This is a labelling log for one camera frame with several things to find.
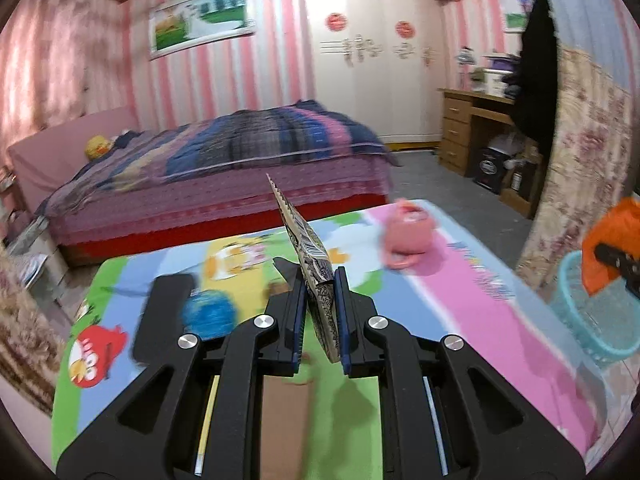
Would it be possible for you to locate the crumpled blue plastic wrap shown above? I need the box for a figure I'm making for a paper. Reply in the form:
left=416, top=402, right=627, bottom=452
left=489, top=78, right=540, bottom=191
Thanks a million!
left=181, top=291, right=236, bottom=338

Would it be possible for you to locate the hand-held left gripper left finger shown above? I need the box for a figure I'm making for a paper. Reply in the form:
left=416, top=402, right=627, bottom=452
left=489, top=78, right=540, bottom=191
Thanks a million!
left=56, top=257, right=307, bottom=480

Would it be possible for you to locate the small framed wall picture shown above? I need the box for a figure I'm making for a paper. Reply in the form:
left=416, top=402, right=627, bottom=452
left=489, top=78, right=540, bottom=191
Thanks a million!
left=502, top=0, right=531, bottom=33

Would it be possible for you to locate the black flat pad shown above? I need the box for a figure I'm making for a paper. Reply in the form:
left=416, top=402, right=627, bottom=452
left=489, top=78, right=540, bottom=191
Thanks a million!
left=131, top=275, right=196, bottom=363

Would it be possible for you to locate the wooden desk with drawers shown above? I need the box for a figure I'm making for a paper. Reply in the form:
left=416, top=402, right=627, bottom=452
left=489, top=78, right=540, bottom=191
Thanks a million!
left=437, top=87, right=546, bottom=218

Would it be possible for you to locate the cushioned stool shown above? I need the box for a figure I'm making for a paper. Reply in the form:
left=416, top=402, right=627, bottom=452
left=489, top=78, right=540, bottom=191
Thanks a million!
left=2, top=220, right=66, bottom=301

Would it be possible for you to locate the orange plastic bag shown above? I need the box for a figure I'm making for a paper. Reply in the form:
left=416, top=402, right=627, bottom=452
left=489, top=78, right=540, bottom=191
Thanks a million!
left=582, top=199, right=640, bottom=296

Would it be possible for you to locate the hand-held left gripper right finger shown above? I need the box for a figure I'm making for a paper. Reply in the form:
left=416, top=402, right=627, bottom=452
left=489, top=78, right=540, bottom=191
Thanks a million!
left=334, top=267, right=586, bottom=480

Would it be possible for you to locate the black hanging coat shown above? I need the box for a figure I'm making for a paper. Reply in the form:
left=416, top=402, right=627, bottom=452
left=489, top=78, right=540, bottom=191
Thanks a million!
left=511, top=0, right=558, bottom=148

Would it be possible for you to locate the white storage box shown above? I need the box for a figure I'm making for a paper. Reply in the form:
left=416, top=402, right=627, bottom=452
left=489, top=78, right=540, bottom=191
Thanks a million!
left=482, top=67, right=516, bottom=95

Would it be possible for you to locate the cream wardrobe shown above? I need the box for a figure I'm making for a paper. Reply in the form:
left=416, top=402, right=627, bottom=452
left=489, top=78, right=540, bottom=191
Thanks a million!
left=300, top=0, right=446, bottom=143

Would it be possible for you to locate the pink cartoon cup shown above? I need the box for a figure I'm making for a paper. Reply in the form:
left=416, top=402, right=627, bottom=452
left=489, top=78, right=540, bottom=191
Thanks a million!
left=381, top=199, right=437, bottom=268

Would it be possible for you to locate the brown cardboard box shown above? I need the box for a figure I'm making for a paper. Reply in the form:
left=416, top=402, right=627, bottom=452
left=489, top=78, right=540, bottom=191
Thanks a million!
left=261, top=375, right=313, bottom=480

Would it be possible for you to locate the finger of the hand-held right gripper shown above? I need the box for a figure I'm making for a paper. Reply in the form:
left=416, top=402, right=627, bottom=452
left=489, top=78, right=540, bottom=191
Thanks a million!
left=594, top=244, right=640, bottom=286

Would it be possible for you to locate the floral fabric screen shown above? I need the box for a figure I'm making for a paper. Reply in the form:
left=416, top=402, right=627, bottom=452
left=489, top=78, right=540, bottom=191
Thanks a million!
left=0, top=250, right=76, bottom=416
left=515, top=40, right=640, bottom=306

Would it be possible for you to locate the pink window curtain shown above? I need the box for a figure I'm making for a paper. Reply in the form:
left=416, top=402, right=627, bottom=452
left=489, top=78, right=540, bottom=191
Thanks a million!
left=0, top=0, right=126, bottom=161

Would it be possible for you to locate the bed with pink headboard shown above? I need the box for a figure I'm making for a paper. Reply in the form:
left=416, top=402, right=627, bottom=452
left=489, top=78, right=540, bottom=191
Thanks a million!
left=6, top=99, right=401, bottom=267

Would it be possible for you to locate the large framed wall picture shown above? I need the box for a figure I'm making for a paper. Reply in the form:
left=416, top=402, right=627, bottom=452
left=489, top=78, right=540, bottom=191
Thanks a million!
left=149, top=0, right=256, bottom=61

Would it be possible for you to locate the teal plastic basket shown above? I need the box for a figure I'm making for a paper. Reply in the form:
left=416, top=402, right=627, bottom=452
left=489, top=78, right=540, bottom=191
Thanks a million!
left=550, top=250, right=640, bottom=366

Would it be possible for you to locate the grey barcode snack wrapper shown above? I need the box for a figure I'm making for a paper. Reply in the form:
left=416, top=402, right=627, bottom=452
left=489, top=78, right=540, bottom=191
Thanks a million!
left=266, top=174, right=341, bottom=365

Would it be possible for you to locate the yellow duck plush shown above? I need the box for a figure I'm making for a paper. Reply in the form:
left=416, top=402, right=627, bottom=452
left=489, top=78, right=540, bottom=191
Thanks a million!
left=84, top=136, right=112, bottom=161

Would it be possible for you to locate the purple patchwork quilt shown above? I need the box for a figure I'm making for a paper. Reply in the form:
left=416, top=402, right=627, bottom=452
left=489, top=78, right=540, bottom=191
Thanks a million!
left=40, top=99, right=401, bottom=216

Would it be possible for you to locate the black bag under desk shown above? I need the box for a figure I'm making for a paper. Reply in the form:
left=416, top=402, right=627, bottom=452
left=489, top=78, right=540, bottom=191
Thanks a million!
left=475, top=146, right=506, bottom=193

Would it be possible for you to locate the cartoon bird printed tablecloth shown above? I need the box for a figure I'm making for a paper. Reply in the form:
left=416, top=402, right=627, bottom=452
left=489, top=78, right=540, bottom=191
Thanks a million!
left=50, top=199, right=608, bottom=480

